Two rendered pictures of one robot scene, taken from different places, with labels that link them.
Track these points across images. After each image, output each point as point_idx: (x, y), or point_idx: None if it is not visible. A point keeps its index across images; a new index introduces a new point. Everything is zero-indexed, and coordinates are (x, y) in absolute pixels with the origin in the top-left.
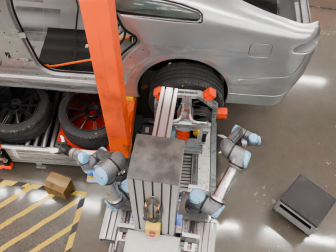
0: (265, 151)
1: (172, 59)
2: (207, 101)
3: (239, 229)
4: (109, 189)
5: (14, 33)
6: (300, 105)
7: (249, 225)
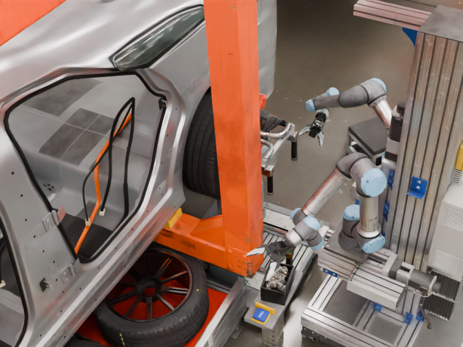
0: (287, 162)
1: None
2: (263, 110)
3: None
4: (377, 203)
5: (49, 223)
6: None
7: None
